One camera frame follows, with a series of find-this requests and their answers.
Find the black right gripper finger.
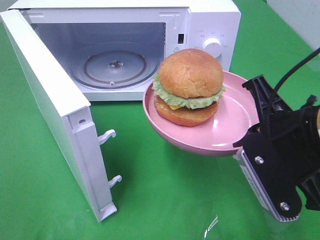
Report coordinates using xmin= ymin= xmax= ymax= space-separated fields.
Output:
xmin=298 ymin=169 xmax=320 ymax=210
xmin=242 ymin=74 xmax=293 ymax=130

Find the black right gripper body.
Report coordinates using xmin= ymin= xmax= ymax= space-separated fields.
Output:
xmin=257 ymin=106 xmax=320 ymax=186

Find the pink round plate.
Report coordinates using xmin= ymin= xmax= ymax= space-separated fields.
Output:
xmin=142 ymin=71 xmax=259 ymax=157

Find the burger with lettuce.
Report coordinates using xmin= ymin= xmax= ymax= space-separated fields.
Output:
xmin=152 ymin=48 xmax=225 ymax=127

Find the white microwave door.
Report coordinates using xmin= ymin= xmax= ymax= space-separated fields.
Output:
xmin=0 ymin=10 xmax=122 ymax=221

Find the upper white microwave knob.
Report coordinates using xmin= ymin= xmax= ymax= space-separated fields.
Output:
xmin=202 ymin=36 xmax=222 ymax=58

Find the green table cloth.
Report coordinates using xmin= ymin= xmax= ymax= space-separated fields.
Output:
xmin=0 ymin=0 xmax=320 ymax=240

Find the white microwave oven body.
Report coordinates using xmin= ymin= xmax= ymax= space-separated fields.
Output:
xmin=5 ymin=0 xmax=241 ymax=101

